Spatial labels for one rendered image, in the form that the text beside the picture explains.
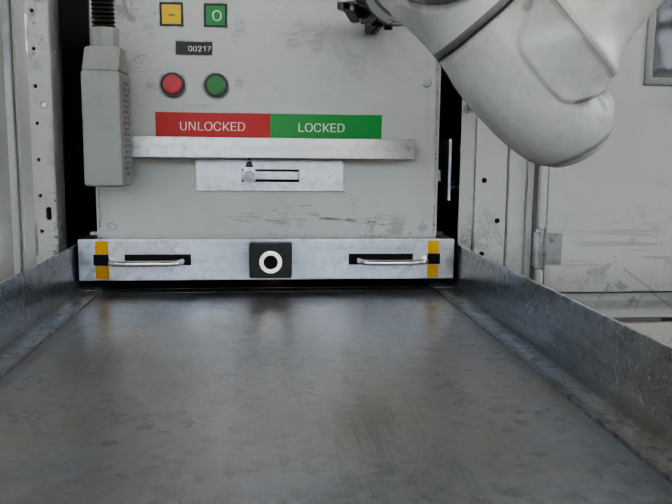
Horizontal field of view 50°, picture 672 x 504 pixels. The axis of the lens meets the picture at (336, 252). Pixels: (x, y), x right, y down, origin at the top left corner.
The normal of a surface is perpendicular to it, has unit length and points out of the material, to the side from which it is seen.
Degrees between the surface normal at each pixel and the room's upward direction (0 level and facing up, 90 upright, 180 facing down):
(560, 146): 128
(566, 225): 90
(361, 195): 90
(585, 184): 90
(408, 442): 0
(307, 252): 90
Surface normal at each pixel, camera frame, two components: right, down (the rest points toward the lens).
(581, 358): -1.00, 0.00
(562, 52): -0.11, 0.27
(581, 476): 0.01, -0.99
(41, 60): 0.10, 0.14
